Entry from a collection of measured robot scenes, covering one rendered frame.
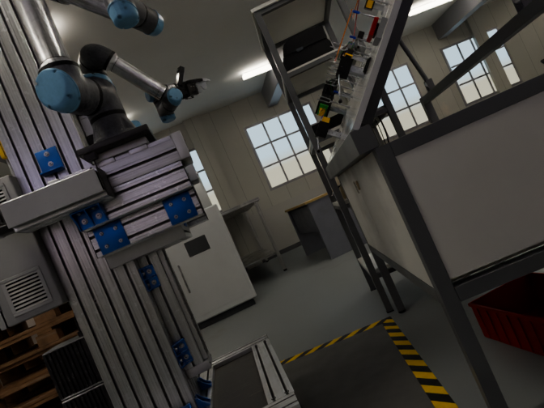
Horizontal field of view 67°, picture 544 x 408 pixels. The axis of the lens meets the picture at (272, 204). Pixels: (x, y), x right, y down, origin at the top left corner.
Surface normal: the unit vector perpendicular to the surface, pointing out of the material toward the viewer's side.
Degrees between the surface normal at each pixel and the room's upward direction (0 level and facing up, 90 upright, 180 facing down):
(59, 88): 97
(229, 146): 90
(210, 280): 90
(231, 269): 90
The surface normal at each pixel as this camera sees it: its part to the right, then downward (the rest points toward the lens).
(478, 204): -0.08, 0.01
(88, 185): 0.13, -0.08
